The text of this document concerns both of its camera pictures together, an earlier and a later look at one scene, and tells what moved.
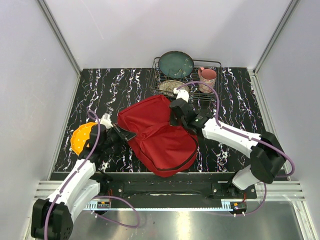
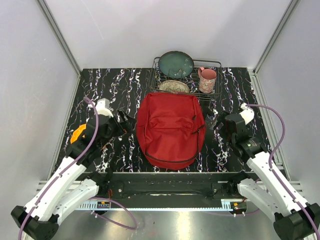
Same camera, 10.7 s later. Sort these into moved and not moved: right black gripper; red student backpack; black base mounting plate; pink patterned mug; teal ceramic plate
Moved: right black gripper; red student backpack
Not moved: pink patterned mug; black base mounting plate; teal ceramic plate
